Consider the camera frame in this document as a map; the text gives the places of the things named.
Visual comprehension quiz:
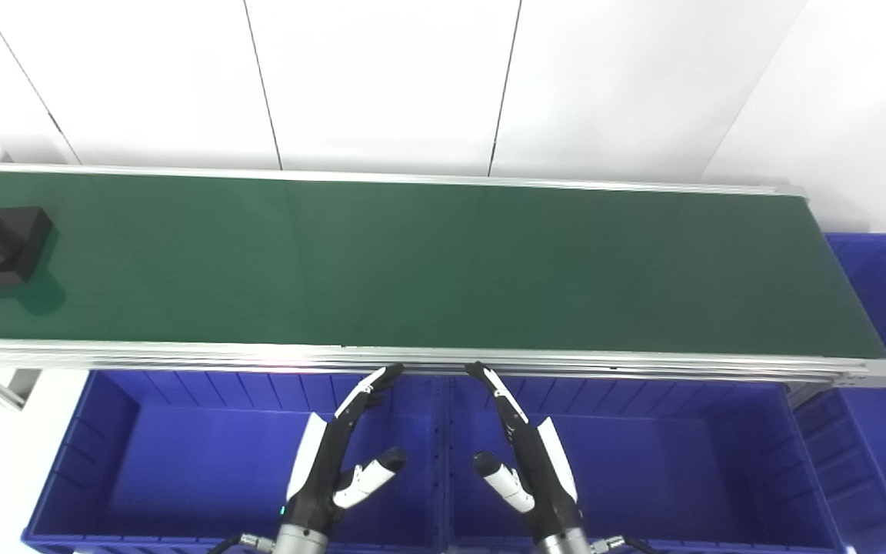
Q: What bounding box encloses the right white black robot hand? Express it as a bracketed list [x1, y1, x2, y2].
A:
[465, 362, 584, 542]

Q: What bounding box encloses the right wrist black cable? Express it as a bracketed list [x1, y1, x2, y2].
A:
[591, 536, 663, 554]

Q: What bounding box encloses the green conveyor belt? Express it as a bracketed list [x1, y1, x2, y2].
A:
[0, 171, 886, 361]
[0, 162, 886, 389]

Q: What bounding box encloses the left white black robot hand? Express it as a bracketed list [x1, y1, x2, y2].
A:
[283, 363, 409, 532]

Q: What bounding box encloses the black cylinder block part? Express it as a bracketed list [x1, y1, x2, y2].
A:
[0, 194, 55, 297]

